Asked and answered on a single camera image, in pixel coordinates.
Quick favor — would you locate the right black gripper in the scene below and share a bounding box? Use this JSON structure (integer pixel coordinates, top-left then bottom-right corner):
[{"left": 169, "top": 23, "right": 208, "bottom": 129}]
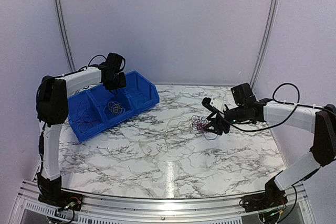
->
[{"left": 203, "top": 104, "right": 247, "bottom": 135}]

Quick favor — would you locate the red wire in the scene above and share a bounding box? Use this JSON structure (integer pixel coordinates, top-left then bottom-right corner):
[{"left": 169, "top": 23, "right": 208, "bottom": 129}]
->
[
  {"left": 73, "top": 100, "right": 102, "bottom": 134},
  {"left": 195, "top": 120, "right": 209, "bottom": 133}
]

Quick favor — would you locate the yellow wire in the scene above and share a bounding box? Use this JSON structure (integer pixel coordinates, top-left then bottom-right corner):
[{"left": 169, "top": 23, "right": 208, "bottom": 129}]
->
[
  {"left": 103, "top": 100, "right": 127, "bottom": 116},
  {"left": 138, "top": 115, "right": 195, "bottom": 162}
]

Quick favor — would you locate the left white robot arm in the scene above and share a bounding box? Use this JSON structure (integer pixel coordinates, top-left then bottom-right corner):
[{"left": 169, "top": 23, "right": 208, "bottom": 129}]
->
[{"left": 36, "top": 53, "right": 126, "bottom": 181}]

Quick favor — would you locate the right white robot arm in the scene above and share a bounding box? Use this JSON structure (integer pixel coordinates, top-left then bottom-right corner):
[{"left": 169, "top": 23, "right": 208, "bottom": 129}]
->
[{"left": 202, "top": 83, "right": 335, "bottom": 207}]

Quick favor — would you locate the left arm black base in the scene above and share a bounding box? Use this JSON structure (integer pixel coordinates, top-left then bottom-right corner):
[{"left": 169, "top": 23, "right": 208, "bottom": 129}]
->
[{"left": 37, "top": 172, "right": 83, "bottom": 211}]

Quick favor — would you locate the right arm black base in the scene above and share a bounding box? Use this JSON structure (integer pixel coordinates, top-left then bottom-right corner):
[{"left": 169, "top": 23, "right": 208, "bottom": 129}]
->
[{"left": 239, "top": 176, "right": 288, "bottom": 212}]

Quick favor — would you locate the blue three-compartment plastic bin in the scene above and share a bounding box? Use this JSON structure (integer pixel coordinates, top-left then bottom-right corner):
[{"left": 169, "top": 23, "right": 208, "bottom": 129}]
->
[{"left": 68, "top": 71, "right": 160, "bottom": 142}]

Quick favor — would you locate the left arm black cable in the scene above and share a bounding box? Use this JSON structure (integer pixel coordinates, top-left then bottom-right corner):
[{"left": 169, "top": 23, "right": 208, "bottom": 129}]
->
[{"left": 36, "top": 55, "right": 127, "bottom": 172}]

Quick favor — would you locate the right aluminium corner post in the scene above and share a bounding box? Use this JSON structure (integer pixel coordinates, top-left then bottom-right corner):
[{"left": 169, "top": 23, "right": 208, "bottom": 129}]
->
[{"left": 249, "top": 0, "right": 279, "bottom": 89}]

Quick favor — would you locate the aluminium front rail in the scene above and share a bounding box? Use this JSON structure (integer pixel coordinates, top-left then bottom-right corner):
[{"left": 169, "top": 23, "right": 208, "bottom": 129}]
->
[{"left": 9, "top": 180, "right": 316, "bottom": 223}]

